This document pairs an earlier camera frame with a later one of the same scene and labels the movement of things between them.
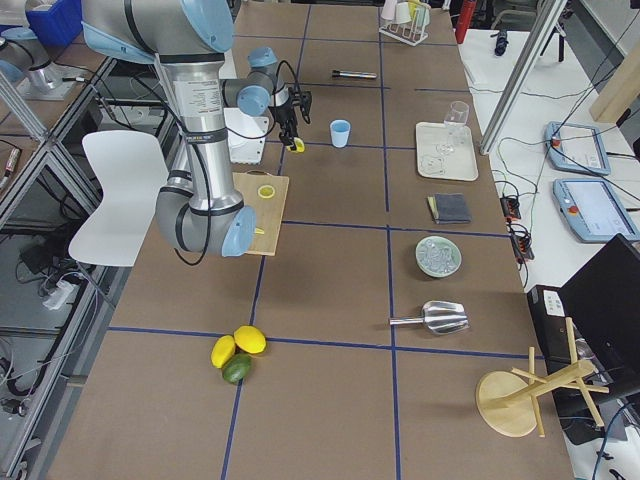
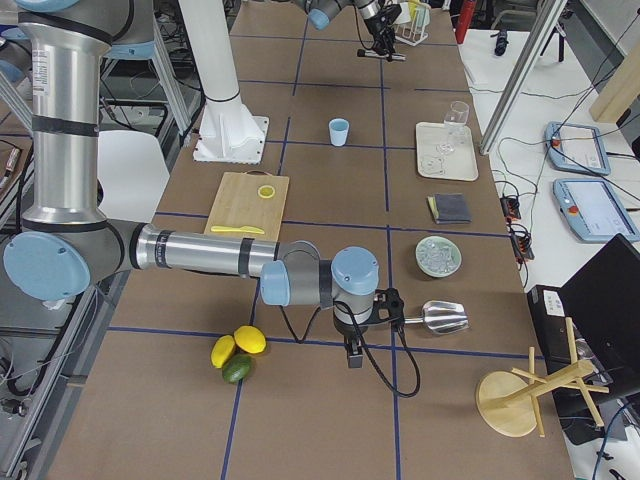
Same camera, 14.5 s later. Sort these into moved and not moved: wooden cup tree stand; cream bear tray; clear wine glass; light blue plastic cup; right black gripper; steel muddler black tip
Moved: steel muddler black tip; right black gripper
Not moved: cream bear tray; clear wine glass; wooden cup tree stand; light blue plastic cup
